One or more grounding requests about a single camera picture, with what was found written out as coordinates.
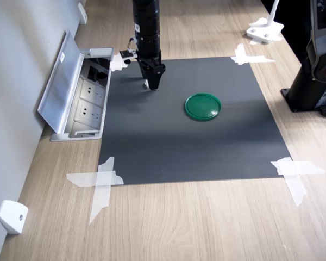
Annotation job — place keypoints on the round green lid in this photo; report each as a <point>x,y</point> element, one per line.
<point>203,107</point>

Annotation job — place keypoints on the white tape cross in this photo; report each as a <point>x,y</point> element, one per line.
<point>241,57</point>
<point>103,179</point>
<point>115,65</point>
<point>292,170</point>

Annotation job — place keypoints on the white power socket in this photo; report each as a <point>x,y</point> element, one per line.
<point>92,91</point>
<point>88,111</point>

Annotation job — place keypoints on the dark grey mat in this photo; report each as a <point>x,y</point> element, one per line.
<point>184,149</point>

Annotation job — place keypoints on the small white label sticker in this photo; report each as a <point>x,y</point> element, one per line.
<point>62,57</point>

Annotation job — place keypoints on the white gripper camera box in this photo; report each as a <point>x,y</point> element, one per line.
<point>127,53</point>

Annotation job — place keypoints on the small white bracket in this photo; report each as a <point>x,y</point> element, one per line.
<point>12,217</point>
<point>82,13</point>

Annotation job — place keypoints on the white camera stand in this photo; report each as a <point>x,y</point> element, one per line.
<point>263,31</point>

